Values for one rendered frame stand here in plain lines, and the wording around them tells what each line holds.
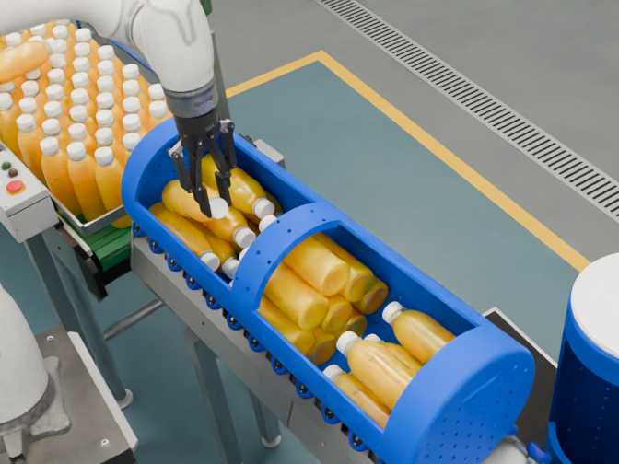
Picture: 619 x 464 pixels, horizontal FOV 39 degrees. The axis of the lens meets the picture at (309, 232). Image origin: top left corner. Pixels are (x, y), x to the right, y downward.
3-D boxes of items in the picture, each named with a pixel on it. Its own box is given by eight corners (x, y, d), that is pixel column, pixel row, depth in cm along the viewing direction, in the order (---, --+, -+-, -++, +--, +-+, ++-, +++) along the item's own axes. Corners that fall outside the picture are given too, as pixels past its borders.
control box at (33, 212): (19, 244, 194) (4, 209, 187) (-18, 201, 206) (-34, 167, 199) (60, 222, 198) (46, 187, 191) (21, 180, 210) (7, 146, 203)
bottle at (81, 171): (118, 215, 213) (98, 153, 200) (90, 228, 210) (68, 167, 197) (106, 200, 217) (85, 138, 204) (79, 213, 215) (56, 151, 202)
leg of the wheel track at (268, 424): (269, 452, 266) (239, 315, 222) (258, 439, 269) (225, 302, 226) (285, 441, 268) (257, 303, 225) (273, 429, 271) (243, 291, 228)
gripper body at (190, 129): (184, 125, 148) (194, 168, 154) (226, 103, 151) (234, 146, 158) (161, 107, 152) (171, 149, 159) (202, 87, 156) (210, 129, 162)
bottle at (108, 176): (105, 227, 210) (83, 166, 197) (117, 208, 215) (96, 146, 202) (133, 231, 208) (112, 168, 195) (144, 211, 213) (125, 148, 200)
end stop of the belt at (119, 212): (87, 236, 201) (85, 226, 199) (87, 234, 201) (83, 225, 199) (231, 156, 217) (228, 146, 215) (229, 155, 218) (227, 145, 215)
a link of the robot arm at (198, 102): (225, 76, 147) (230, 106, 151) (194, 56, 153) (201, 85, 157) (179, 99, 143) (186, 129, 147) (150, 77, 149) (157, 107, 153)
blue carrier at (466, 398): (407, 525, 142) (414, 416, 123) (132, 249, 195) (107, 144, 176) (526, 429, 155) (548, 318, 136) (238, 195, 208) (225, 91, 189)
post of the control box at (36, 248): (122, 460, 268) (16, 220, 200) (115, 452, 271) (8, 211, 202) (134, 452, 270) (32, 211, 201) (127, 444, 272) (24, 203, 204)
